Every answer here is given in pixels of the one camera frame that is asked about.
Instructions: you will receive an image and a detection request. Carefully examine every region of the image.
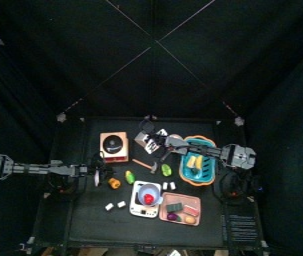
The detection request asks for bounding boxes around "grey toy pot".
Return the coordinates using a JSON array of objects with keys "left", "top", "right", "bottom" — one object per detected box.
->
[{"left": 136, "top": 182, "right": 164, "bottom": 208}]

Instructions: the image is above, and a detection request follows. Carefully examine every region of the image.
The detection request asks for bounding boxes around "toy hammer wooden handle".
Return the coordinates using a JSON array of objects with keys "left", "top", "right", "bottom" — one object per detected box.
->
[{"left": 131, "top": 158, "right": 159, "bottom": 175}]

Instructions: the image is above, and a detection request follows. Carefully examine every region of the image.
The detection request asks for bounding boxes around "green toy fruit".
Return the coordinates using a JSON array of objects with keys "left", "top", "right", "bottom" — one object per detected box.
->
[{"left": 159, "top": 163, "right": 173, "bottom": 178}]

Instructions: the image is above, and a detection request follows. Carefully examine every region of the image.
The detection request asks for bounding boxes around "grey toy frying pan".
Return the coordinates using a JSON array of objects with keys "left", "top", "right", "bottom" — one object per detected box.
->
[{"left": 159, "top": 133, "right": 187, "bottom": 162}]

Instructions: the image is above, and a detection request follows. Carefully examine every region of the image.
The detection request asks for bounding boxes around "pink plastic tray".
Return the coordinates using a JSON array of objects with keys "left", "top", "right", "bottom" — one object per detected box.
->
[{"left": 157, "top": 192, "right": 203, "bottom": 227}]

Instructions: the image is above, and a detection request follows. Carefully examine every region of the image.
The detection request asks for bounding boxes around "purple toy eggplant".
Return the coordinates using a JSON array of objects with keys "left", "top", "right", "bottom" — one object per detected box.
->
[{"left": 165, "top": 212, "right": 181, "bottom": 222}]

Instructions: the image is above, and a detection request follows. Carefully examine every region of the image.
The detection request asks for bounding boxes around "wooden box with red side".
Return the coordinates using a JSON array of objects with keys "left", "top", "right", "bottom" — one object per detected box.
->
[{"left": 98, "top": 131, "right": 131, "bottom": 164}]

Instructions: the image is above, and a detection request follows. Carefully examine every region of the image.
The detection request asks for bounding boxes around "teal basket orange rim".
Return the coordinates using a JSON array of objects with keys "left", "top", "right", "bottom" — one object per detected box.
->
[{"left": 177, "top": 134, "right": 217, "bottom": 187}]

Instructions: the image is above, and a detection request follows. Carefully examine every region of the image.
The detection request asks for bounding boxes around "black round disc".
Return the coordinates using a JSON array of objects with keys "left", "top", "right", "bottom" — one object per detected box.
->
[{"left": 101, "top": 134, "right": 124, "bottom": 155}]

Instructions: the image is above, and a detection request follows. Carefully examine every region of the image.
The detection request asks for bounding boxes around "printed label sheet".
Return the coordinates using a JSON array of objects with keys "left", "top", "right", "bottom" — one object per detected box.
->
[{"left": 227, "top": 213, "right": 256, "bottom": 240}]

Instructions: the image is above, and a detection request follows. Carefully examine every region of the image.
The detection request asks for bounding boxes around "dark green toy block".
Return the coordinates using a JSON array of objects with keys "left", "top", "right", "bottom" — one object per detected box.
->
[{"left": 165, "top": 202, "right": 184, "bottom": 213}]

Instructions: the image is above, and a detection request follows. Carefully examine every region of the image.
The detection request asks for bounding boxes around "pink red toy meat slice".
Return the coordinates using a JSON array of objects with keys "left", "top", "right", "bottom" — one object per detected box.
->
[{"left": 181, "top": 204, "right": 200, "bottom": 217}]

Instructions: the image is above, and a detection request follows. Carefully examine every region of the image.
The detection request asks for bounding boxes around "green yellow toy corn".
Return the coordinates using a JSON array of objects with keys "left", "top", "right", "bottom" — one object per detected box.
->
[{"left": 124, "top": 170, "right": 136, "bottom": 185}]

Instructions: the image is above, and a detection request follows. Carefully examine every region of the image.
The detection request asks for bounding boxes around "orange yellow toy vegetable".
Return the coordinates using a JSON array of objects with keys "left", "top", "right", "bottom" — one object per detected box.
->
[{"left": 107, "top": 177, "right": 121, "bottom": 190}]

